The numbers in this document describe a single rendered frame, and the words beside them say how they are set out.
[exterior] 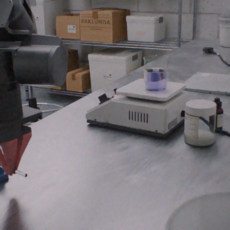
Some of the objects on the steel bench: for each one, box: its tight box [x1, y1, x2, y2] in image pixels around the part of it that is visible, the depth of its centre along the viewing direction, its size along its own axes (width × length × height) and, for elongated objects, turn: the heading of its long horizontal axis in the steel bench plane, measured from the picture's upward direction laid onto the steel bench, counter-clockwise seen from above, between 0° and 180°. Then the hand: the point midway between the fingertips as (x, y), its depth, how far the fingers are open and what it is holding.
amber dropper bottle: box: [213, 97, 224, 129], centre depth 89 cm, size 3×3×7 cm
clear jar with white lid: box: [184, 100, 217, 147], centre depth 81 cm, size 6×6×8 cm
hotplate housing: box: [85, 91, 189, 138], centre depth 92 cm, size 22×13×8 cm, turn 63°
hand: (10, 169), depth 66 cm, fingers closed, pressing on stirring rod
